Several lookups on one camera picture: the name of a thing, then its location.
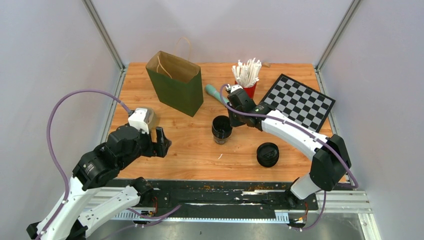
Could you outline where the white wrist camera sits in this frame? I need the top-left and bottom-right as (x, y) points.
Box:
(225, 84), (243, 94)
(128, 107), (151, 134)

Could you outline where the red cup holder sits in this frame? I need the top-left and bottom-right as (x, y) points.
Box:
(234, 80), (257, 99)

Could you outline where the grey cardboard cup carrier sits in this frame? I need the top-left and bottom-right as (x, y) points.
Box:
(147, 108), (159, 132)

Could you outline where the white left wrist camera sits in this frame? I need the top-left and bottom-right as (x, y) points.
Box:
(128, 107), (151, 134)

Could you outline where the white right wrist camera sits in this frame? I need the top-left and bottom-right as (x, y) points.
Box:
(225, 84), (243, 94)

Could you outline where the green paper bag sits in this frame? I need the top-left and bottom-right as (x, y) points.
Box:
(145, 36), (204, 117)

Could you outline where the black white chessboard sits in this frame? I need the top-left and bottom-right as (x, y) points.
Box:
(262, 74), (336, 132)

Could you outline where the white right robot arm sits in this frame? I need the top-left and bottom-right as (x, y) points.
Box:
(221, 84), (352, 209)

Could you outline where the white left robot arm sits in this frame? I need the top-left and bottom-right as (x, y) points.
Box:
(26, 124), (172, 240)

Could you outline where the stack of black cups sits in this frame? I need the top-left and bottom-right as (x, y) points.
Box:
(211, 115), (233, 145)

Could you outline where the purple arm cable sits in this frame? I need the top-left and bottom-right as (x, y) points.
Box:
(34, 89), (133, 240)
(219, 83), (360, 190)

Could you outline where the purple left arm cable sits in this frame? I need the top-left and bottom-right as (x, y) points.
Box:
(34, 89), (133, 240)

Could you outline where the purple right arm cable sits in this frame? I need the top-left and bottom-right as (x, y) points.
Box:
(219, 83), (360, 190)

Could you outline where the white wrapped straws bundle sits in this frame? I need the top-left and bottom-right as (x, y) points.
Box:
(231, 58), (262, 88)

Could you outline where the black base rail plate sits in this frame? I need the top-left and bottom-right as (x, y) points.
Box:
(112, 178), (319, 221)

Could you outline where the teal handheld massager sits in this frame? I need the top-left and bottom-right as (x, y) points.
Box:
(204, 84), (229, 104)

